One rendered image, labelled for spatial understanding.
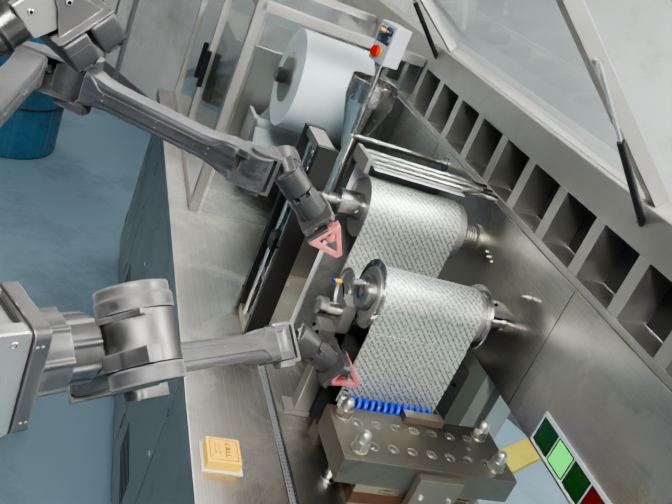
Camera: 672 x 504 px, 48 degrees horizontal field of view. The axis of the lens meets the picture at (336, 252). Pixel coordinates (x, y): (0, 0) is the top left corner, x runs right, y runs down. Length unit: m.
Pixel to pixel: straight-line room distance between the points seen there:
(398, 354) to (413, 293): 0.14
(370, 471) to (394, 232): 0.54
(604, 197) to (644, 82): 2.15
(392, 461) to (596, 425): 0.39
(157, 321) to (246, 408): 0.96
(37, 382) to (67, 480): 2.00
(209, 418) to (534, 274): 0.76
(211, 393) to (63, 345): 1.00
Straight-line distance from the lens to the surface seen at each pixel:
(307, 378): 1.71
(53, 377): 0.75
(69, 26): 0.88
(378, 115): 2.15
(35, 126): 4.69
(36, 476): 2.73
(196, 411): 1.67
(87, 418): 2.97
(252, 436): 1.66
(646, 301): 1.51
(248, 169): 1.39
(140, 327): 0.77
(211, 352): 1.29
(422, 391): 1.71
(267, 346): 1.41
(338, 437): 1.54
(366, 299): 1.55
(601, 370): 1.49
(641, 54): 3.73
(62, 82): 1.51
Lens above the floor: 1.92
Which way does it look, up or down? 23 degrees down
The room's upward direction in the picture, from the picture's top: 23 degrees clockwise
